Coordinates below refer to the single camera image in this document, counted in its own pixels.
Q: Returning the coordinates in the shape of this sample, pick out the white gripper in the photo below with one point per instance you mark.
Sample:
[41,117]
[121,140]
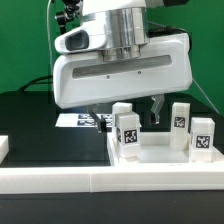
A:
[84,78]

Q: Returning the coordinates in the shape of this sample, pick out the white square table top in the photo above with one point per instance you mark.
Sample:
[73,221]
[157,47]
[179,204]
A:
[155,149]

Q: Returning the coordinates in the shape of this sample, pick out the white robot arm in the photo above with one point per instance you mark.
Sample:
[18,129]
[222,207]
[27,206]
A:
[111,57]

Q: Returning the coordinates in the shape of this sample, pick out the white sheet with tag markers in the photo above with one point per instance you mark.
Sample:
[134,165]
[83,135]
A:
[75,120]

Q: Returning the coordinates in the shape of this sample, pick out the white U-shaped obstacle fence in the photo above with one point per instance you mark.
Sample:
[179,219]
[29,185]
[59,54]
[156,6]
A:
[144,177]

